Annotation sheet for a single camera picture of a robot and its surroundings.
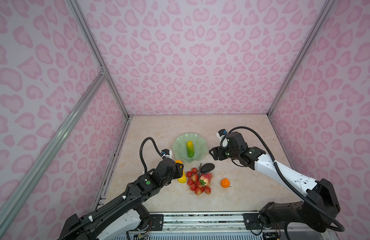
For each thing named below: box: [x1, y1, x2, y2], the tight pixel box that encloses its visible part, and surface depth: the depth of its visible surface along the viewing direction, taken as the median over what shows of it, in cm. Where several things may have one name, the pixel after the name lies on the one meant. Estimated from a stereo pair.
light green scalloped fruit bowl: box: [172, 133, 209, 163], surface depth 101 cm
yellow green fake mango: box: [186, 140, 195, 158], surface depth 99 cm
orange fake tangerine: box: [220, 178, 231, 189], surface depth 85 cm
